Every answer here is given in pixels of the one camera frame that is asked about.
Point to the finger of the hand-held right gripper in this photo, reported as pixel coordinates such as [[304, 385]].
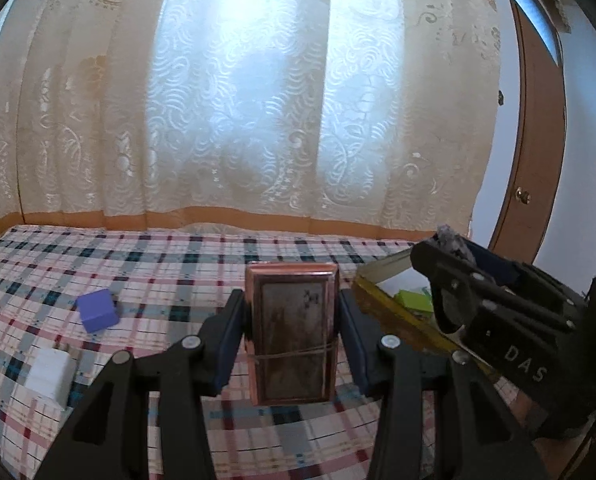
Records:
[[497, 264], [502, 310]]

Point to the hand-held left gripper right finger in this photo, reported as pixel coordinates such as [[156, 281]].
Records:
[[355, 347]]

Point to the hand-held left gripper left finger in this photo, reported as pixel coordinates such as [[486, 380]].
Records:
[[225, 347]]

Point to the grey mottled cloth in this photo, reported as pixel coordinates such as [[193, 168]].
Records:
[[450, 240]]

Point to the golden box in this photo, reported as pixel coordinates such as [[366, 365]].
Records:
[[402, 321]]

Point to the pink case with rubber band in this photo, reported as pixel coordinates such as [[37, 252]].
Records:
[[290, 330]]

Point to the green block with football print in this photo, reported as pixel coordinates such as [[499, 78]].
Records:
[[412, 301]]

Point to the brass door knob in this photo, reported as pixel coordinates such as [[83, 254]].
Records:
[[523, 195]]

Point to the plaid blanket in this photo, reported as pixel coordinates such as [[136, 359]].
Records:
[[153, 270]]

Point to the purple block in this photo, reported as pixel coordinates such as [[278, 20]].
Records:
[[98, 312]]

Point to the wooden door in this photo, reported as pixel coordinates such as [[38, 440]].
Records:
[[532, 125]]

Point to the white box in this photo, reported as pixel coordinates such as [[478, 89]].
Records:
[[50, 375]]

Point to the cream lace curtain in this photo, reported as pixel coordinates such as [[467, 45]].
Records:
[[238, 95]]

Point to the dark wall hook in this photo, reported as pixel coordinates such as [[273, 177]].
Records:
[[500, 98]]

